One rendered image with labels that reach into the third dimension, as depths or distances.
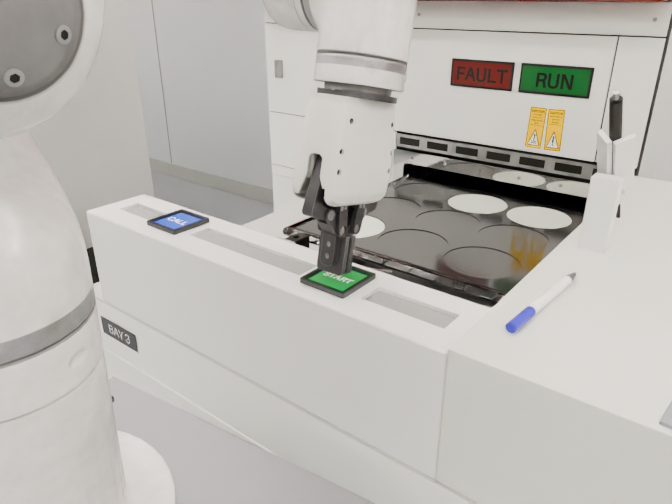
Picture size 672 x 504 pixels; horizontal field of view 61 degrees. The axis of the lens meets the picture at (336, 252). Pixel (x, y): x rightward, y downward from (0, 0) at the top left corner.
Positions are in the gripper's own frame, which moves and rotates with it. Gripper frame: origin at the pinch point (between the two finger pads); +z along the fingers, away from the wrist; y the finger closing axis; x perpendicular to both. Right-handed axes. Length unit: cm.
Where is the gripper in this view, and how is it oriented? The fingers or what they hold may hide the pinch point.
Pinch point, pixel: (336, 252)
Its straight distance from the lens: 56.6
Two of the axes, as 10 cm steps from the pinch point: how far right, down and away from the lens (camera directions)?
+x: 7.9, 2.5, -5.6
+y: -6.0, 1.3, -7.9
